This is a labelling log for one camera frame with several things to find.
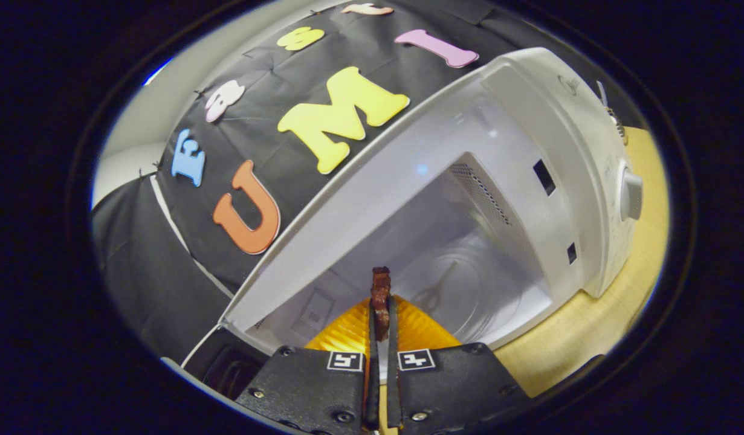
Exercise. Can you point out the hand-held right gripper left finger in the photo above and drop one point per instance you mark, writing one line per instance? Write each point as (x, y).
(372, 386)

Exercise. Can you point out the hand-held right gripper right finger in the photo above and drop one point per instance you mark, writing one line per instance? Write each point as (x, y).
(393, 386)

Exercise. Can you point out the brown meat piece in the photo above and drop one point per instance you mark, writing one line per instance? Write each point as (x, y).
(381, 296)

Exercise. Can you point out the white microwave oven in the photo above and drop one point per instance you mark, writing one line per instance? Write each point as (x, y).
(529, 121)

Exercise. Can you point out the glass microwave turntable plate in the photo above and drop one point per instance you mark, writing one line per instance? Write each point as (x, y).
(486, 284)

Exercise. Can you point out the clear glass cup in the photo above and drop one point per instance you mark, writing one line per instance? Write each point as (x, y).
(613, 118)

